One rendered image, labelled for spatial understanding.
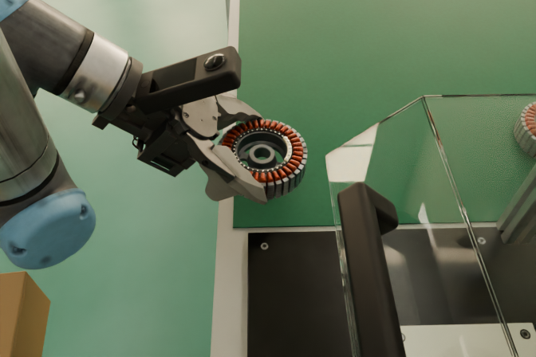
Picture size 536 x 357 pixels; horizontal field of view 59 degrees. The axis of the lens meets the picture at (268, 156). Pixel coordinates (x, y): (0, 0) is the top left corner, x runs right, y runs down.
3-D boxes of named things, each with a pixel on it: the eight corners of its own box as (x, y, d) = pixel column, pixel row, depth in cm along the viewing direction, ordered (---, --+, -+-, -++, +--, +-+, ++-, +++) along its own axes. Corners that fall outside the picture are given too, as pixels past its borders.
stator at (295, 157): (215, 202, 57) (214, 183, 54) (219, 135, 64) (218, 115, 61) (308, 202, 57) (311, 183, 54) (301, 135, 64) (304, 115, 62)
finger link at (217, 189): (241, 218, 58) (191, 162, 57) (273, 197, 54) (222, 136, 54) (230, 233, 55) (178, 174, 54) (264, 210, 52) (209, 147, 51)
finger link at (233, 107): (234, 123, 67) (184, 121, 60) (261, 100, 64) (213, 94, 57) (242, 142, 66) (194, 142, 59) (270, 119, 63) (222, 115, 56)
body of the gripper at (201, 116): (185, 135, 61) (99, 89, 55) (226, 98, 57) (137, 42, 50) (179, 182, 56) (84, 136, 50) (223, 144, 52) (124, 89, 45)
